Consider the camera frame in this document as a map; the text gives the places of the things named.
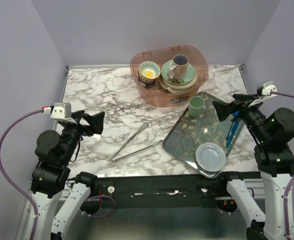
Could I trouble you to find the blue metallic fork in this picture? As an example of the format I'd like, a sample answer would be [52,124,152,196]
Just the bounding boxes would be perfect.
[225,121,240,149]

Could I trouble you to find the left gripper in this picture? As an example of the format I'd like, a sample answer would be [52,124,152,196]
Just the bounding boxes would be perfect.
[62,109,106,164]

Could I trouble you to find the iridescent pink mug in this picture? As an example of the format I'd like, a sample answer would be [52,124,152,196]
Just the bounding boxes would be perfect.
[167,54,189,80]

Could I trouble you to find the yellow blue patterned bowl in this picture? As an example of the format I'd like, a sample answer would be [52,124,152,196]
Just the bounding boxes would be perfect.
[138,61,161,81]

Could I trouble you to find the green plastic cup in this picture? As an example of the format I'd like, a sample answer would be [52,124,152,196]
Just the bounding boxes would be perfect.
[188,95,205,117]

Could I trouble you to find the cream divided plate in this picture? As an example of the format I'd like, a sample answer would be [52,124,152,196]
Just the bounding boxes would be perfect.
[159,76,197,93]

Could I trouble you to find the floral blossom tray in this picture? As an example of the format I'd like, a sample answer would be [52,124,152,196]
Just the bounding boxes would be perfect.
[162,92,244,179]

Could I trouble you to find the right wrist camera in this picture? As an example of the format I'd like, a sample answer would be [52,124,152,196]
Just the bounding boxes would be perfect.
[256,81,277,101]

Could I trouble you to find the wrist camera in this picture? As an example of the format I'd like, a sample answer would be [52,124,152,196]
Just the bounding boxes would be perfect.
[256,81,277,101]
[42,102,76,123]

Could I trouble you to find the blue metallic spoon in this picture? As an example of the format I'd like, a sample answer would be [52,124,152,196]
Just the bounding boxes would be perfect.
[231,111,240,123]

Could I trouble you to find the green plate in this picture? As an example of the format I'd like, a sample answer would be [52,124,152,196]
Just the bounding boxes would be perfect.
[161,60,195,85]

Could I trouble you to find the pink transparent plastic bin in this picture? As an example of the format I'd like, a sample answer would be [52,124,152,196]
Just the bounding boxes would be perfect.
[130,45,208,108]

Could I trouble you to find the light blue saucer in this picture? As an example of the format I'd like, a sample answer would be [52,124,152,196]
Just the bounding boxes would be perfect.
[195,142,226,172]

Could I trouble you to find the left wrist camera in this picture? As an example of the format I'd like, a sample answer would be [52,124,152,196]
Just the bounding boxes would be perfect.
[42,102,76,123]

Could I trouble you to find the orange patterned bowl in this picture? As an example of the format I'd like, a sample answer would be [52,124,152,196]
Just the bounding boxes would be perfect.
[138,71,159,83]

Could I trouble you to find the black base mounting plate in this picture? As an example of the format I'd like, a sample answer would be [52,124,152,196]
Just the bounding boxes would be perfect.
[69,172,237,210]

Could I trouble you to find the colourful striped bowl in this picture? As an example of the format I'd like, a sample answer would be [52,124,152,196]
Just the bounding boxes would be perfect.
[140,82,156,89]

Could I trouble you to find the metal tongs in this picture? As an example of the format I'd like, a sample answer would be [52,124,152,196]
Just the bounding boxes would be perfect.
[111,122,163,162]

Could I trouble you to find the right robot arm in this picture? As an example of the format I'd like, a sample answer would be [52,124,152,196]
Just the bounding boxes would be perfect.
[213,91,294,240]

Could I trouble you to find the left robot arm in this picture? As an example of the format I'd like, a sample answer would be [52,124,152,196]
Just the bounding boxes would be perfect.
[26,106,105,240]

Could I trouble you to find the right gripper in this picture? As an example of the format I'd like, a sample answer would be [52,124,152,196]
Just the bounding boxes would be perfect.
[213,92,271,142]

